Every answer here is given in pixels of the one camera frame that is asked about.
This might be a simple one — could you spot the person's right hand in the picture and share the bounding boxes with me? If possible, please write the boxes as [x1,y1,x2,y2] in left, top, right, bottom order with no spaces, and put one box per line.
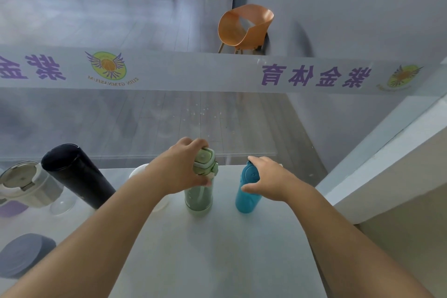
[241,156,308,203]

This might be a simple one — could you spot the person's left hand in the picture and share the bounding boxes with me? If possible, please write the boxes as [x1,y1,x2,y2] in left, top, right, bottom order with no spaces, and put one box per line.
[143,137,213,197]

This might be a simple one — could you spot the teal plastic bottle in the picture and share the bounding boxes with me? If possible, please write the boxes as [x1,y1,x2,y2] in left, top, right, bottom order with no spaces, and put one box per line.
[235,160,263,214]

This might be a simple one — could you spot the clear bottle white caps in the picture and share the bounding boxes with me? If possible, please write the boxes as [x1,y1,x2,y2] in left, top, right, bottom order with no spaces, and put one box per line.
[128,163,171,214]

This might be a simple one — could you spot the green translucent bottle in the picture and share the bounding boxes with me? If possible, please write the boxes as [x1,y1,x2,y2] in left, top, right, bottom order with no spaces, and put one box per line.
[184,147,219,215]

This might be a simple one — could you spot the tall black thermos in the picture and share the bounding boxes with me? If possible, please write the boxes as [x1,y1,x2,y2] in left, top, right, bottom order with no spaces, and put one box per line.
[41,143,116,210]

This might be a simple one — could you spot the clear bottle white lid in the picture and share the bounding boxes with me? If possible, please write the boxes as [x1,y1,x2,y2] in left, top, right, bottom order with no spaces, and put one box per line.
[0,160,77,217]

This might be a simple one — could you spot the lilac printed bottle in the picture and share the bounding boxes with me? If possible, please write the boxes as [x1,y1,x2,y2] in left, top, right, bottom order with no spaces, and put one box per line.
[0,200,29,218]

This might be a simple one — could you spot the clear glass grey lid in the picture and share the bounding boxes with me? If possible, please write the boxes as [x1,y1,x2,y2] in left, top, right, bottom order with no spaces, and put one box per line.
[0,233,57,279]

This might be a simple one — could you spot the person's left forearm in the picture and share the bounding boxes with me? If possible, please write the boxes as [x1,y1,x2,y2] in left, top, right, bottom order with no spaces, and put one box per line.
[0,172,172,298]

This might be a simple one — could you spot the person's right forearm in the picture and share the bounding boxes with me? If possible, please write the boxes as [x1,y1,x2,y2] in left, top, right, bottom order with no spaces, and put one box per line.
[286,182,433,298]

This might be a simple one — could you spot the white table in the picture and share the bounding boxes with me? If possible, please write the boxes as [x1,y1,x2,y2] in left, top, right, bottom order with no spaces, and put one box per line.
[0,165,329,298]

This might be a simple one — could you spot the frosted window band purple print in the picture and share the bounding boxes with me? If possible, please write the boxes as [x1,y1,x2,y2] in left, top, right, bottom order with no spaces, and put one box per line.
[0,44,447,96]

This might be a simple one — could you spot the orange shell chair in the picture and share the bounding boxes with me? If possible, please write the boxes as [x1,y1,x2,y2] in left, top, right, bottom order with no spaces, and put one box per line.
[217,3,275,55]

